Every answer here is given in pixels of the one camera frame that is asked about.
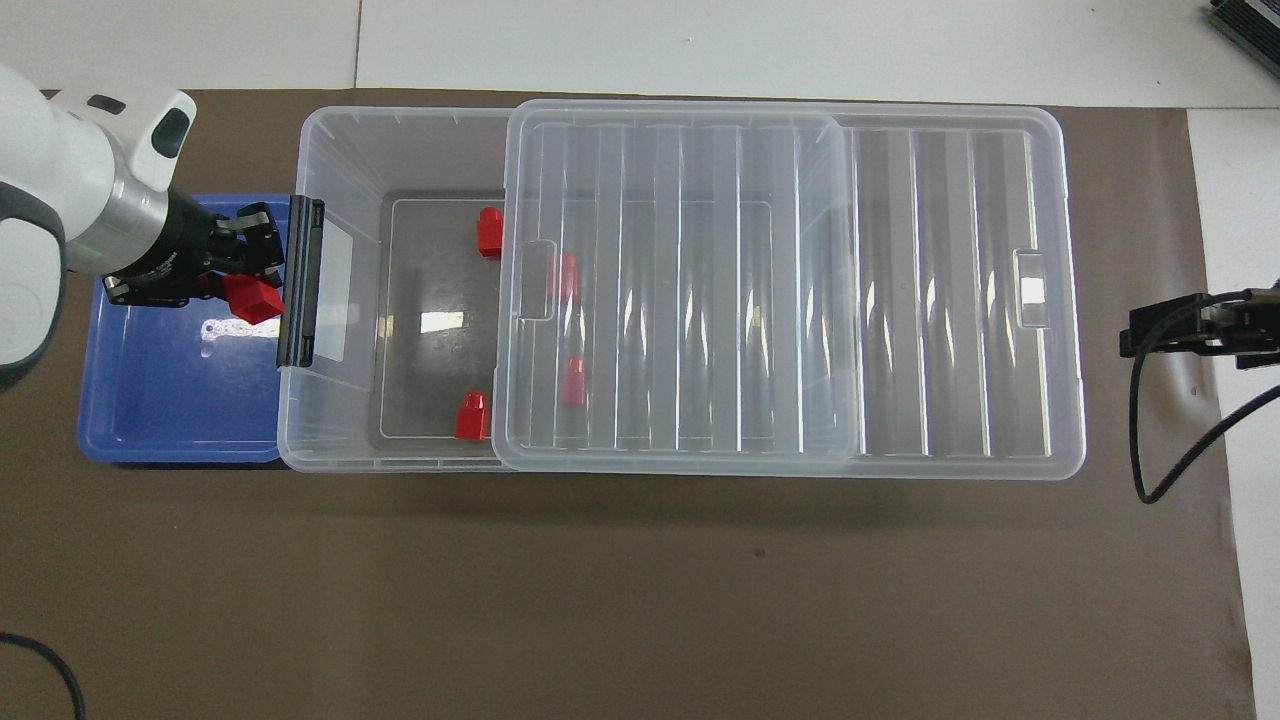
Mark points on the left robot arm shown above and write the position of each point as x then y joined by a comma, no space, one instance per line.
60,160

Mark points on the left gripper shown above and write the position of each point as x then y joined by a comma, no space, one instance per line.
175,245

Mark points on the blue plastic tray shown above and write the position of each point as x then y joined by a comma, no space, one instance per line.
170,400

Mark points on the clear plastic storage box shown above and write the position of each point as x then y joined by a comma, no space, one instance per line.
420,160

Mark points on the black stand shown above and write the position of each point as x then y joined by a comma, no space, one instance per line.
1250,22

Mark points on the red block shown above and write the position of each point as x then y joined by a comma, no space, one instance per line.
565,276
472,418
574,382
489,232
256,300

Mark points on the clear plastic box lid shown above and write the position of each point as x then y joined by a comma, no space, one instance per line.
900,300

